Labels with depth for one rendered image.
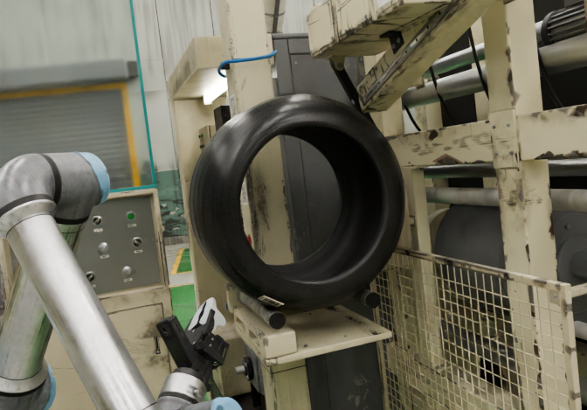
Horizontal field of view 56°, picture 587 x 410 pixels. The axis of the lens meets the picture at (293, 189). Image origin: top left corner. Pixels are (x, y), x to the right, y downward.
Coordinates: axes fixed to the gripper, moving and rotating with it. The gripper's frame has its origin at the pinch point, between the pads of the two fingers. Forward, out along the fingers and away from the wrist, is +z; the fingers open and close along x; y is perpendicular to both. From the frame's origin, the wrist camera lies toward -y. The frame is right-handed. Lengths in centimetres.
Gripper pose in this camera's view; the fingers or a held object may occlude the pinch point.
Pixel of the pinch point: (208, 301)
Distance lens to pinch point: 133.6
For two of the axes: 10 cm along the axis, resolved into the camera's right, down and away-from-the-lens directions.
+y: 6.4, 6.5, 4.1
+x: 7.5, -4.0, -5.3
